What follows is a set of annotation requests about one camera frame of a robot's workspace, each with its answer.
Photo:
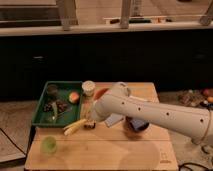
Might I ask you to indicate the yellow banana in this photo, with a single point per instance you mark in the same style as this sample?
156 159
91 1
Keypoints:
71 128

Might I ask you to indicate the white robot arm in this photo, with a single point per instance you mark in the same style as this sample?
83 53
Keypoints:
192 122

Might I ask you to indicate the dark cup in tray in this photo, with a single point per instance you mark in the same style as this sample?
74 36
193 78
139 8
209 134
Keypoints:
52 90

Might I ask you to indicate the green plastic cup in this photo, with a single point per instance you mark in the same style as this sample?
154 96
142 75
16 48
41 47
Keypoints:
48 145

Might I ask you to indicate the orange bowl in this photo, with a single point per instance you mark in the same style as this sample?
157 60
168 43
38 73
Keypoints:
100 92

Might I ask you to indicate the white cylindrical container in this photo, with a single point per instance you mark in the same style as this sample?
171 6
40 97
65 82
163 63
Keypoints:
88 88

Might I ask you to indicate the light blue sponge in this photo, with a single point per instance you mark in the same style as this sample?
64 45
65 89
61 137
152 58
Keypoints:
113 119

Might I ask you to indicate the peach toy fruit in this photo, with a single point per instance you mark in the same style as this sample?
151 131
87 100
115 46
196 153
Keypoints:
74 97

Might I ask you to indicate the blue cloth in bowl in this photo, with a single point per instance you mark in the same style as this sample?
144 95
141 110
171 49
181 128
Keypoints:
139 125

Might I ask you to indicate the dark brown bowl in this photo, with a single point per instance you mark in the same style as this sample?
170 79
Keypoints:
128 125

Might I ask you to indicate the green plastic tray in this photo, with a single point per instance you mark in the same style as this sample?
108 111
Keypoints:
40 118

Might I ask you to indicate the dark grapes toy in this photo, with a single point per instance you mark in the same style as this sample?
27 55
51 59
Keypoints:
60 106

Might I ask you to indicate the green spoon in tray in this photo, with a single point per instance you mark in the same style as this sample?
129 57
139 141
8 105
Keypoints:
56 114

